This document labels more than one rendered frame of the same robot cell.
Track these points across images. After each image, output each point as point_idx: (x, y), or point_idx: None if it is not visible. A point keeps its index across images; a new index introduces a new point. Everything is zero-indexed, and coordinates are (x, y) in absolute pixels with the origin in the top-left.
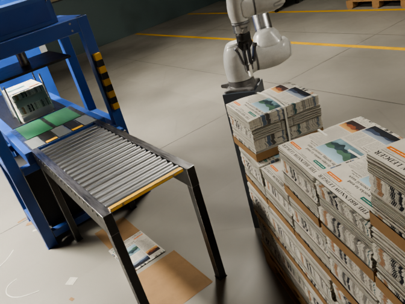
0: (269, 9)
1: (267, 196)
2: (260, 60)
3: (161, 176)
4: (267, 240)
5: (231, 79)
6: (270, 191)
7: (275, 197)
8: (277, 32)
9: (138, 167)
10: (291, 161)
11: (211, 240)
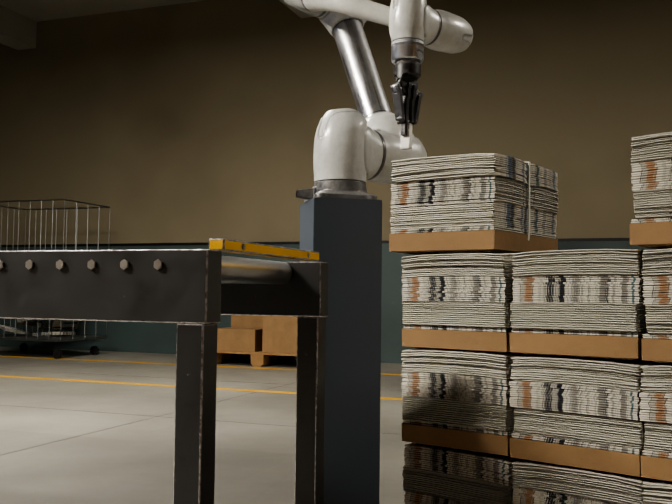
0: (454, 42)
1: (516, 324)
2: (388, 152)
3: (266, 261)
4: (444, 500)
5: (335, 173)
6: (536, 300)
7: (559, 302)
8: None
9: None
10: None
11: (319, 495)
